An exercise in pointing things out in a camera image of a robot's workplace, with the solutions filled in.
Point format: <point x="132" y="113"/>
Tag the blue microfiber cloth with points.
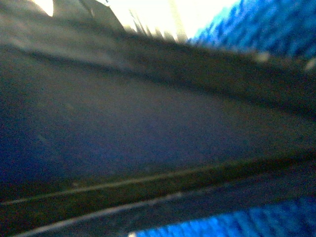
<point x="282" y="28"/>

